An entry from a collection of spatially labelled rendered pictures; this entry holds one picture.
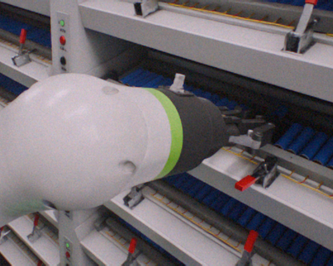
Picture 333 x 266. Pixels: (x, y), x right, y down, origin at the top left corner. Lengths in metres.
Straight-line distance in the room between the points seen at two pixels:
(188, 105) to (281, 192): 0.25
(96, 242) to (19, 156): 0.74
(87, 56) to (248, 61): 0.38
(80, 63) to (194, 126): 0.46
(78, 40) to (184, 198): 0.38
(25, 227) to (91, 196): 1.09
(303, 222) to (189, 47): 0.30
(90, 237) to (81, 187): 0.74
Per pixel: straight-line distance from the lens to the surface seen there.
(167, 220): 0.75
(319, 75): 0.47
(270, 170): 0.55
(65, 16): 0.78
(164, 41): 0.60
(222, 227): 0.71
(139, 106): 0.30
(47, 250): 1.27
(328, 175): 0.55
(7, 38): 1.18
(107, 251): 0.97
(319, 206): 0.54
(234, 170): 0.58
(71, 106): 0.26
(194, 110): 0.36
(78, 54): 0.77
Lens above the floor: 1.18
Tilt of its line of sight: 25 degrees down
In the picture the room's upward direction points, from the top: 6 degrees clockwise
